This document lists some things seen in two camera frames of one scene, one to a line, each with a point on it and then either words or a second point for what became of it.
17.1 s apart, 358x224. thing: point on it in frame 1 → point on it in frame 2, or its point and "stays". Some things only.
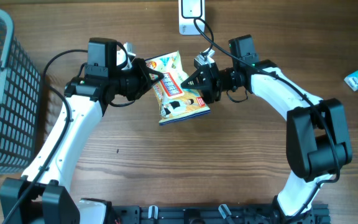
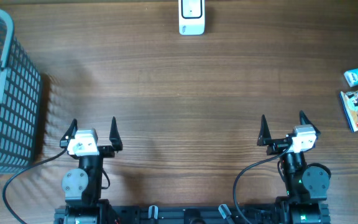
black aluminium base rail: x=317 y=214 stays
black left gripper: x=145 y=82 → x=107 y=152
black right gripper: x=212 y=83 → x=276 y=144
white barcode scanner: x=188 y=11 stays
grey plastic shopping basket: x=10 y=99 stays
